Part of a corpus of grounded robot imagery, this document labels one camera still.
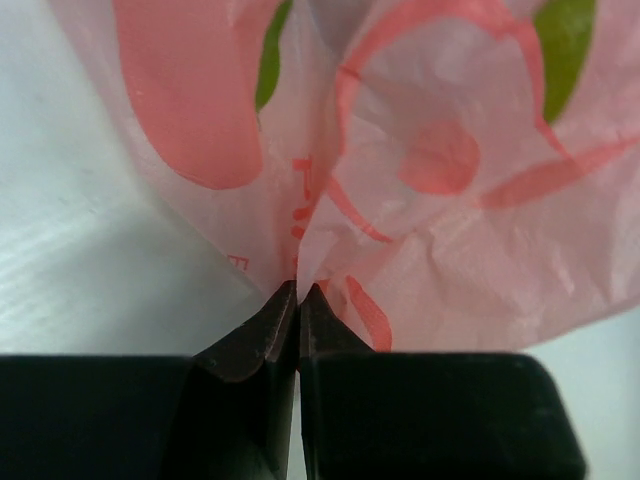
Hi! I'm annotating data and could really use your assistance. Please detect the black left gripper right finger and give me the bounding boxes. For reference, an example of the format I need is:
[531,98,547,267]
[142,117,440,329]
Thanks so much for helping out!
[299,287,587,479]

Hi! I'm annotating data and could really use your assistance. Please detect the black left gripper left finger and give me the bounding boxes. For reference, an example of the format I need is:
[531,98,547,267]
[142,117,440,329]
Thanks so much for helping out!
[1,282,298,479]

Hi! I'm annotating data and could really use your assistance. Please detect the pink plastic bag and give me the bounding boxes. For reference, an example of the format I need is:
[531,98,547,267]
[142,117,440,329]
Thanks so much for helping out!
[51,1,639,351]

